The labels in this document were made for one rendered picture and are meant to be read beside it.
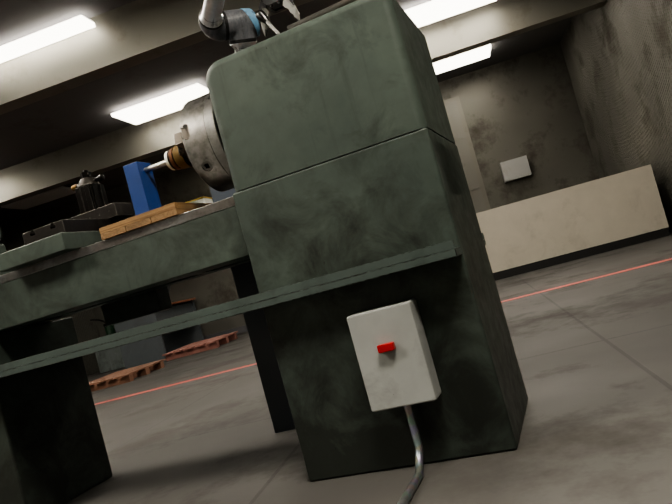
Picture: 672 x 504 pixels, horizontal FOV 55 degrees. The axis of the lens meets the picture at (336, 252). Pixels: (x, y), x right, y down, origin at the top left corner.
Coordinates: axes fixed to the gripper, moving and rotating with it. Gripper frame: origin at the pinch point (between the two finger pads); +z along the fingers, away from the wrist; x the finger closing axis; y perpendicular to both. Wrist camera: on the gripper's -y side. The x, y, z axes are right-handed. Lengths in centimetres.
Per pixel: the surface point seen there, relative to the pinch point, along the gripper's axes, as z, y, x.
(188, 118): 25.8, -26.3, 28.1
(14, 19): -189, 220, 301
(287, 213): 64, -34, 1
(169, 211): 52, -30, 41
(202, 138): 33.6, -27.6, 24.5
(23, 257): 52, -35, 97
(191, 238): 62, -29, 37
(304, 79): 30.3, -33.9, -14.5
